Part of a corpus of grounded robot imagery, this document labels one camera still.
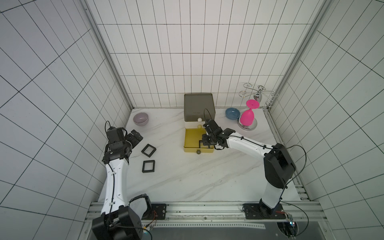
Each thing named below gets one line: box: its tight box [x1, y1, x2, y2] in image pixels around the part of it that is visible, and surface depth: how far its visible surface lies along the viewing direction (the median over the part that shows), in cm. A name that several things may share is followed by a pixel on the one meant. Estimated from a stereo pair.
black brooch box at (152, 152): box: [141, 143, 157, 158], surface depth 97 cm
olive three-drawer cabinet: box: [183, 93, 216, 153], surface depth 97 cm
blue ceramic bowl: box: [225, 107, 241, 121], surface depth 116 cm
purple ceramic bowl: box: [133, 112, 149, 126], surface depth 110 cm
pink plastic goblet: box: [240, 99, 260, 127], surface depth 91 cm
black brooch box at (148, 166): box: [142, 160, 156, 173], surface depth 91 cm
